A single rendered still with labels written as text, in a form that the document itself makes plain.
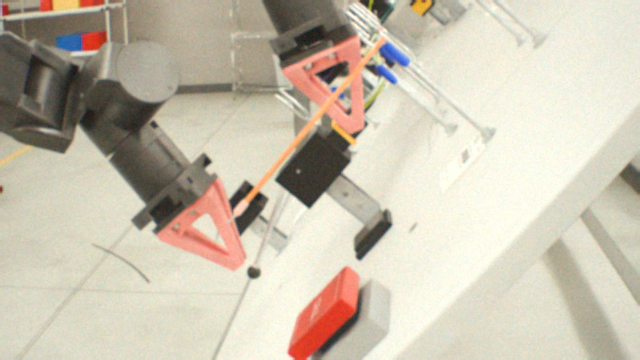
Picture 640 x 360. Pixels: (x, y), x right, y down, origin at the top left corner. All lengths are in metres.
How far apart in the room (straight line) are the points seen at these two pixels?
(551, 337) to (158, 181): 0.62
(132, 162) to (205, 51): 7.65
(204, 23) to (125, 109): 7.67
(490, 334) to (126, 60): 0.66
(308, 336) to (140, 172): 0.28
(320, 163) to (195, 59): 7.71
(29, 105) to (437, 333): 0.39
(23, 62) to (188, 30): 7.70
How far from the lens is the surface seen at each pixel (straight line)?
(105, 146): 0.65
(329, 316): 0.41
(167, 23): 8.36
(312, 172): 0.62
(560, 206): 0.36
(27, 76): 0.64
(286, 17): 0.60
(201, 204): 0.64
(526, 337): 1.04
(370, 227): 0.59
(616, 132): 0.35
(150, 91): 0.58
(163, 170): 0.64
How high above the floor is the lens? 1.30
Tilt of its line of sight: 16 degrees down
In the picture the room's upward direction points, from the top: 2 degrees counter-clockwise
